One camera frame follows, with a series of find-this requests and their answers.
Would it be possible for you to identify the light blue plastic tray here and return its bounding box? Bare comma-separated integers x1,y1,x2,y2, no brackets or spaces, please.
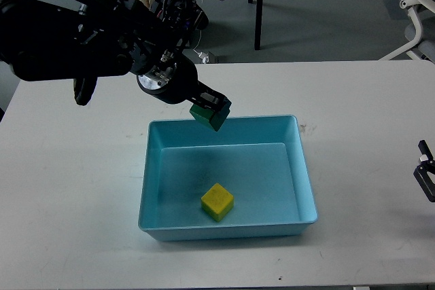
138,115,317,241

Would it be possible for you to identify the white power adapter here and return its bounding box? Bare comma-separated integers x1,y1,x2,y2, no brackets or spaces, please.
198,52,219,65

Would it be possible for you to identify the black table leg right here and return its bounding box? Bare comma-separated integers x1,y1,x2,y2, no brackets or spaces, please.
254,0,263,50

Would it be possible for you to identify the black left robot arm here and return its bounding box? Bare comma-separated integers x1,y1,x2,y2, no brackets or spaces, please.
1,0,231,130

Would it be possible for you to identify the green wooden cube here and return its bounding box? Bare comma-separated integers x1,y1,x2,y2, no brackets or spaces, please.
190,104,215,130

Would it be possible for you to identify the yellow wooden cube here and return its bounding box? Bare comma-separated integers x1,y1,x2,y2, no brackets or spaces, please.
201,183,234,222

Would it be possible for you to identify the white office chair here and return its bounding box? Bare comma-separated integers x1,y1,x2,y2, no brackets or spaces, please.
381,0,434,62

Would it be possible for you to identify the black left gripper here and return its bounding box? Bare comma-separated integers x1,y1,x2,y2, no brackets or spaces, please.
137,55,232,131

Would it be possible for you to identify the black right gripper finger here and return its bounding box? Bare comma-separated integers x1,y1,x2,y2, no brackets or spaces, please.
413,140,434,202

